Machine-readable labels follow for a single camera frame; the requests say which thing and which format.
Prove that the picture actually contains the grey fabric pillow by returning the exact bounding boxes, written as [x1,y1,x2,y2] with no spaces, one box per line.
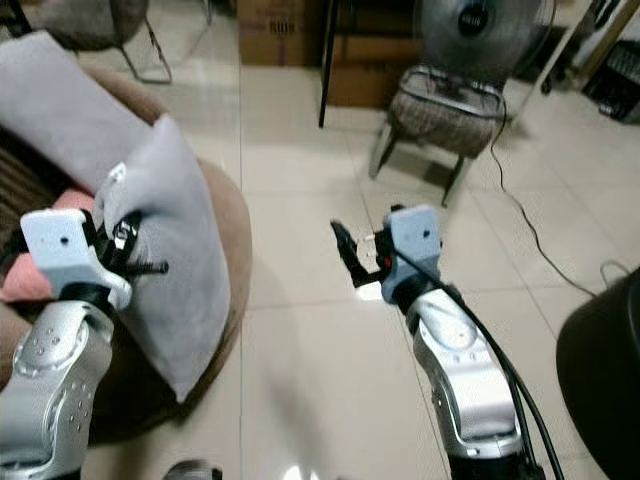
[95,113,232,405]
[0,30,161,197]

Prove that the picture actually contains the brown round velvet sofa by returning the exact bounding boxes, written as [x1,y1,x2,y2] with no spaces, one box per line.
[0,65,254,447]

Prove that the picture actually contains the pink fabric pillow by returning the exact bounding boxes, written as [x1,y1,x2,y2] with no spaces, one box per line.
[0,188,101,305]

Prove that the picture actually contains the brown woven seat chair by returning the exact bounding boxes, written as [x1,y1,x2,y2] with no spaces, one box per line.
[370,65,507,209]

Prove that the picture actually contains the brown cardboard box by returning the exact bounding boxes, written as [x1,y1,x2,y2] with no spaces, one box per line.
[326,35,421,110]
[238,0,327,69]

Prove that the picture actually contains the black metal pole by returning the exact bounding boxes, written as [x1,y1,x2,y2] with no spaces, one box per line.
[317,0,343,130]

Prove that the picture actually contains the grey standing fan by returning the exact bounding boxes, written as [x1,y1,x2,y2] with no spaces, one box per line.
[414,0,557,87]

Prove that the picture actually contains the grey robot foot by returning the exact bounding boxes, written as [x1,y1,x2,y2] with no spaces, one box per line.
[165,458,224,480]

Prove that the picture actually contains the grey chair with metal legs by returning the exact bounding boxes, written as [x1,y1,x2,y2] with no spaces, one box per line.
[40,0,174,87]

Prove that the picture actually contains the black plastic crate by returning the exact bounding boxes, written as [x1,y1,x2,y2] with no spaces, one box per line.
[580,40,640,127]

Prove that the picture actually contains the black round stool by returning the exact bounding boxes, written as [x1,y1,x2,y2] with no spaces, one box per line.
[555,265,640,480]

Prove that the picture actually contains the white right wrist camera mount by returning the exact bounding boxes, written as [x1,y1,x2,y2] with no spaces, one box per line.
[378,205,444,306]

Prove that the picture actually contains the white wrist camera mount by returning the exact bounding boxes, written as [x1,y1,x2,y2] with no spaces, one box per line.
[20,208,132,312]
[378,205,444,306]

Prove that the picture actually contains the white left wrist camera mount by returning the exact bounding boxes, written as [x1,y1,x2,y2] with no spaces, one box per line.
[20,208,132,312]

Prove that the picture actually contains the black fan power cable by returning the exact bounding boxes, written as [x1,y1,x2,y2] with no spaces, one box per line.
[490,110,640,301]

